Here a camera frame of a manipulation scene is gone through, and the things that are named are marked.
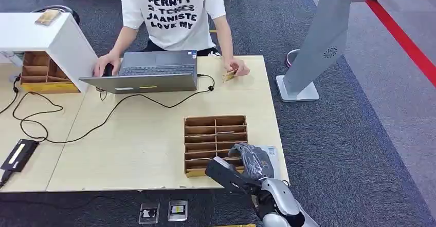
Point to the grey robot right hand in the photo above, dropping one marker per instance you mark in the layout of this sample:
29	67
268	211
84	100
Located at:
255	162

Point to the tan card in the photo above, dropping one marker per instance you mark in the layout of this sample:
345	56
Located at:
47	17
230	76

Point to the black computer mouse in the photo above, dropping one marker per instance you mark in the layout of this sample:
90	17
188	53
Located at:
108	70

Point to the white paper sheet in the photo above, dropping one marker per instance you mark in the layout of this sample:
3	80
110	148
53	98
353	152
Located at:
274	157

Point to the wooden slotted card box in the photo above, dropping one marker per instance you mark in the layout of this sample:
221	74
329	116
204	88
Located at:
214	137

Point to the floor socket plate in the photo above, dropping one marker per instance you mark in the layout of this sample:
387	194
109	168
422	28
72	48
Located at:
177	210
149	213

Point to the person's left hand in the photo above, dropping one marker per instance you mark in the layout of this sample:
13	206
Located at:
240	67

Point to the person's hand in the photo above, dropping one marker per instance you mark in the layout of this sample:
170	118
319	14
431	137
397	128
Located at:
240	67
104	60

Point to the grey laptop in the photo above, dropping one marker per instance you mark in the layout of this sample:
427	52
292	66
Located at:
153	82

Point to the grey kiosk stand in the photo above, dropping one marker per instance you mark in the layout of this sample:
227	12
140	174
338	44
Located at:
323	31

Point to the person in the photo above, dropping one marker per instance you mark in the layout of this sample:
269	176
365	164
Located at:
170	21

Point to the person's right hand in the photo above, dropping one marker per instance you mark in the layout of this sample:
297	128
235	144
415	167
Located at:
104	60

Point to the white desk shelf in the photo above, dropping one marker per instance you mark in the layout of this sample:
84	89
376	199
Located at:
68	48

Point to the wooden box under shelf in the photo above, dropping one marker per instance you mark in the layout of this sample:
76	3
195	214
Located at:
37	70

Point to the black power adapter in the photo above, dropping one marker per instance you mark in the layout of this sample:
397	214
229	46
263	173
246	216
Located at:
18	154

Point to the black round chair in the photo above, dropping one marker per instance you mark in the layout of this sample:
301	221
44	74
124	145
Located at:
68	10

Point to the tan card on shelf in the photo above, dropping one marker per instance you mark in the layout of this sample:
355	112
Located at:
47	17

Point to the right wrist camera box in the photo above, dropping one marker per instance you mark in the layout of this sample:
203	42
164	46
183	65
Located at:
228	178

